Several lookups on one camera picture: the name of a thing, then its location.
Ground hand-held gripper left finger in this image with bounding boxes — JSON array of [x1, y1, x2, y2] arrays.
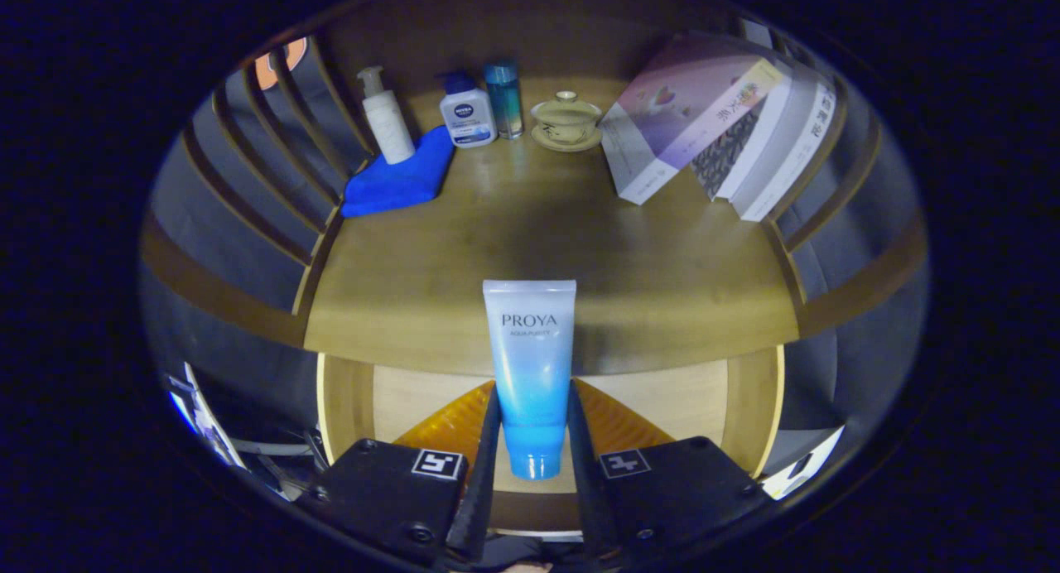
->
[[294, 381, 504, 567]]

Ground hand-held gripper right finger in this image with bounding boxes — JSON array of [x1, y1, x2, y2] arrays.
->
[[566, 380, 771, 567]]

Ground curved wooden drawer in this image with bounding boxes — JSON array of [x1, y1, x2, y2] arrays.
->
[[316, 347, 785, 534]]

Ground white blue gradient tube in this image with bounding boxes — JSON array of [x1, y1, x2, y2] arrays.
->
[[483, 279, 577, 481]]

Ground wooden countertop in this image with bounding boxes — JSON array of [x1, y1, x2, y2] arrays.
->
[[303, 76, 801, 377]]

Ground brown wooden cabinet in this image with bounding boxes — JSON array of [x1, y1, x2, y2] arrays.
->
[[139, 0, 930, 350]]

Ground blue folded cloth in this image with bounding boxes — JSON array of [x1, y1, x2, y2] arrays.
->
[[340, 124, 456, 219]]

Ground dark patterned book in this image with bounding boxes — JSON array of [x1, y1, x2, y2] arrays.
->
[[691, 109, 763, 201]]

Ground white bottle with blue cap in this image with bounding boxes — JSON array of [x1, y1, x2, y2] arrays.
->
[[439, 70, 499, 149]]

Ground white pump bottle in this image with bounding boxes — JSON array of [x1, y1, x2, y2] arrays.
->
[[357, 66, 417, 166]]

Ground beige lidded tea cup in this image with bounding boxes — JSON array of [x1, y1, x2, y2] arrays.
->
[[530, 90, 604, 153]]

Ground teal blue bottle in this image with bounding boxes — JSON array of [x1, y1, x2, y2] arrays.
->
[[484, 60, 525, 140]]

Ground purple white book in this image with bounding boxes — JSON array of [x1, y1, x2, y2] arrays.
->
[[599, 35, 785, 206]]

